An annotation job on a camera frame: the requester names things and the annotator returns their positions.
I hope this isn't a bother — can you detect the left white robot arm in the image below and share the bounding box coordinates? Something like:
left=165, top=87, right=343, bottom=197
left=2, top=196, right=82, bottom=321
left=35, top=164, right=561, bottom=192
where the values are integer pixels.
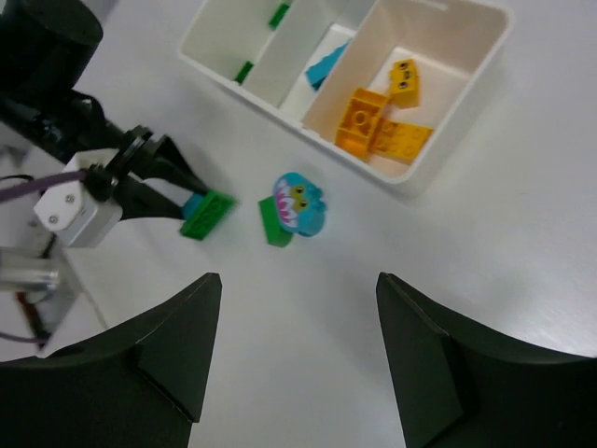
left=1, top=1, right=209, bottom=219

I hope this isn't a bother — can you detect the small teal lego brick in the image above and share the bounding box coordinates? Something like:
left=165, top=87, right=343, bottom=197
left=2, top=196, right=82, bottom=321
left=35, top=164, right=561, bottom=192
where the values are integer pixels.
left=181, top=194, right=203, bottom=220

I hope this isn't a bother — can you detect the yellow round face lego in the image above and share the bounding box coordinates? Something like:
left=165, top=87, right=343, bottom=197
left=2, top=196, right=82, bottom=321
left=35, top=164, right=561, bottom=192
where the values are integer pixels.
left=335, top=88, right=390, bottom=161

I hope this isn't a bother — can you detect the green curved lego brick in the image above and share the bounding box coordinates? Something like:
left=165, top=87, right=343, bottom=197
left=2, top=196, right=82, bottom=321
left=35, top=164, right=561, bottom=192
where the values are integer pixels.
left=258, top=196, right=293, bottom=248

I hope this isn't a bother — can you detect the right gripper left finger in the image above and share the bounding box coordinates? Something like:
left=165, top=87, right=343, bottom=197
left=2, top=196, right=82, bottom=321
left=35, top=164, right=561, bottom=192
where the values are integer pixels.
left=1, top=273, right=222, bottom=447

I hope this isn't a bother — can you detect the green lego plate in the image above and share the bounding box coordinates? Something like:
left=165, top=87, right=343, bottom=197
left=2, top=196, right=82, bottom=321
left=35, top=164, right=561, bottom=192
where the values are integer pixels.
left=179, top=190, right=237, bottom=241
left=234, top=61, right=254, bottom=85

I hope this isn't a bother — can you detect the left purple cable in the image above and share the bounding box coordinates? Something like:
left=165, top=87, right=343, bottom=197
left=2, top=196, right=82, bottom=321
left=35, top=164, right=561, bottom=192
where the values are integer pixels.
left=0, top=169, right=90, bottom=206

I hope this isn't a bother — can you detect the yellow lego plate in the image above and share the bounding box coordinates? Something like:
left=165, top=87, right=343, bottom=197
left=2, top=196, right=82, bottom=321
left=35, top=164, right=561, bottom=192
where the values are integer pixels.
left=369, top=118, right=434, bottom=164

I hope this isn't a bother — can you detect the teal frog lily lego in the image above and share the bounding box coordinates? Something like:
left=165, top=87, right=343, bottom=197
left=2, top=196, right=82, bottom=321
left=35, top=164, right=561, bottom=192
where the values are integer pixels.
left=272, top=172, right=327, bottom=237

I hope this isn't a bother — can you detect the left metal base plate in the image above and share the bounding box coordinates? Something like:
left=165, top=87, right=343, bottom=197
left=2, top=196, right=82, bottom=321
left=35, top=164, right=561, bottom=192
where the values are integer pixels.
left=1, top=235, right=81, bottom=349

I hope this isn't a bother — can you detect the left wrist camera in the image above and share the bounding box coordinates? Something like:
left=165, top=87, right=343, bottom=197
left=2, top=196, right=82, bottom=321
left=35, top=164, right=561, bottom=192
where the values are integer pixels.
left=33, top=148, right=123, bottom=249

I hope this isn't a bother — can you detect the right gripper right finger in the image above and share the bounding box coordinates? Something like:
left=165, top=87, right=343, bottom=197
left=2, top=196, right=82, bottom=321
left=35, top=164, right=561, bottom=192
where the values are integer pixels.
left=376, top=273, right=596, bottom=447

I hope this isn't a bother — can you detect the white three-compartment tray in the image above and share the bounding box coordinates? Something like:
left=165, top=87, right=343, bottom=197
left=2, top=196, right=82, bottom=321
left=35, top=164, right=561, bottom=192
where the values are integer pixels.
left=178, top=1, right=513, bottom=197

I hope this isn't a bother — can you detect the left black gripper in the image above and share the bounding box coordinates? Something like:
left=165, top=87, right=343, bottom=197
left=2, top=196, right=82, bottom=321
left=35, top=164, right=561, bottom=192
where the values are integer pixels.
left=83, top=126, right=208, bottom=221

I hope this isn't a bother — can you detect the yellow square face lego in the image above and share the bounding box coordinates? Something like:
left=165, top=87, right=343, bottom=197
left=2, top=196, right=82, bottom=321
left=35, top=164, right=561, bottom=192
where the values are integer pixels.
left=389, top=59, right=420, bottom=109

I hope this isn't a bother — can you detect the teal 2x4 lego brick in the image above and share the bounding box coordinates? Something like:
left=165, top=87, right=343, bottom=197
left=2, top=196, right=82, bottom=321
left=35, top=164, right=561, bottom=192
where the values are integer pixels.
left=305, top=40, right=351, bottom=91

